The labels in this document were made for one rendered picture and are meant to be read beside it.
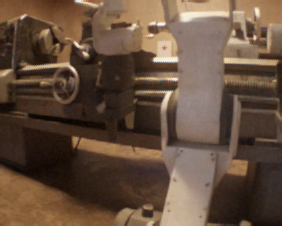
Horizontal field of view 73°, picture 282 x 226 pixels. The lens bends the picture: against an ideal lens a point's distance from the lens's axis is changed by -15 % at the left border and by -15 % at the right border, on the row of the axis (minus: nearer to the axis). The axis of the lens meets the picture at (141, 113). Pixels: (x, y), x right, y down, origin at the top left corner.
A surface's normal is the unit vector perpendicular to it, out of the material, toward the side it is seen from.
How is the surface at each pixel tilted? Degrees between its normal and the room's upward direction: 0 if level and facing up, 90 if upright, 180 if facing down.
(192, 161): 60
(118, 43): 102
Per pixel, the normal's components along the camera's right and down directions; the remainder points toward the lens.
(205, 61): -0.40, 0.25
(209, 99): -0.40, 0.00
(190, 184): -0.33, -0.44
